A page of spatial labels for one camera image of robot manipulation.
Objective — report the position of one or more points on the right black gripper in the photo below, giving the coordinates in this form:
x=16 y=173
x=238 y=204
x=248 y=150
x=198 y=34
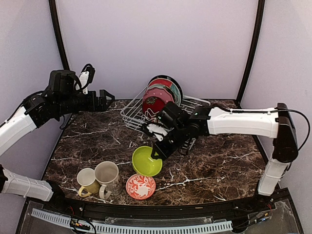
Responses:
x=164 y=153

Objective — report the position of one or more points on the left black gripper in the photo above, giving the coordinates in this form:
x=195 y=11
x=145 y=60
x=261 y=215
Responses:
x=102 y=106

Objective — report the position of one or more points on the lime green bowl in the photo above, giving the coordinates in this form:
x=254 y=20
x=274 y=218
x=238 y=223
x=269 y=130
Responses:
x=143 y=163

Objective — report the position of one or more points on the white and red bowl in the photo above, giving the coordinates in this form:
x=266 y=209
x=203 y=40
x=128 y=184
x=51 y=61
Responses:
x=140 y=187

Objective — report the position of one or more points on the white patterned mug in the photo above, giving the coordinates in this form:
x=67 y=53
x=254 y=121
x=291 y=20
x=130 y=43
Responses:
x=107 y=175

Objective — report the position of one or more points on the yellow mug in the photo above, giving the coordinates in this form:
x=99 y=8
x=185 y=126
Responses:
x=88 y=183

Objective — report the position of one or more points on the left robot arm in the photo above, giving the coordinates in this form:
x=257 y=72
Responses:
x=65 y=94

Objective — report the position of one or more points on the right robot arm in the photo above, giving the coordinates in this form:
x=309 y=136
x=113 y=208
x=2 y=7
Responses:
x=177 y=126

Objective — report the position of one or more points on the red floral plate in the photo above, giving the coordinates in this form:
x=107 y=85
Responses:
x=152 y=106

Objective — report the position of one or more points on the pink dotted scalloped plate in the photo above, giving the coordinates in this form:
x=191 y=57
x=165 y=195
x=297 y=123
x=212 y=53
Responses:
x=160 y=93

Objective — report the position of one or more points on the light teal plate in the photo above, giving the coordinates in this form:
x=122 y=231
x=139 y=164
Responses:
x=168 y=89

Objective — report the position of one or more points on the red and teal plate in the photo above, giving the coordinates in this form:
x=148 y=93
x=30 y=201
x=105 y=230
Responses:
x=162 y=83

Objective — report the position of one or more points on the black plate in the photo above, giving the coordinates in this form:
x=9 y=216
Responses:
x=179 y=85

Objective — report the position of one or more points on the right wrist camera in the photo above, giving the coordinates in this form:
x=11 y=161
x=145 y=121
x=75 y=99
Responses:
x=160 y=133

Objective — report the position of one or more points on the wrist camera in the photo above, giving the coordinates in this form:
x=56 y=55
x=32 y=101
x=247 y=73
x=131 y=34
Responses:
x=160 y=133
x=86 y=78

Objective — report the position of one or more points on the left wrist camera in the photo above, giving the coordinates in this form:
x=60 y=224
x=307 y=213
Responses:
x=86 y=78

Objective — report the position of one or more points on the white wire dish rack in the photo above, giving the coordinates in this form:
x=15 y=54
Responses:
x=134 y=116

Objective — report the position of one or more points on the black left frame post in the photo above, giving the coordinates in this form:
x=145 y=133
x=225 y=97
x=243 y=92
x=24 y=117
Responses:
x=58 y=34

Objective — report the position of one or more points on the black frame post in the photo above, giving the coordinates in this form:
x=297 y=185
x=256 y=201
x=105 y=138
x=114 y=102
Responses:
x=58 y=34
x=252 y=51

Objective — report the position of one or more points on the white slotted cable duct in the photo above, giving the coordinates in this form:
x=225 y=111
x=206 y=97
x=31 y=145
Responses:
x=101 y=228

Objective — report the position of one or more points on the black front table rail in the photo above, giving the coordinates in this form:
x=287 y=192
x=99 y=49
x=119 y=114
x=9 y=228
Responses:
x=236 y=210

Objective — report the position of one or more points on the black right frame post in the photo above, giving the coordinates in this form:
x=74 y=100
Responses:
x=252 y=51

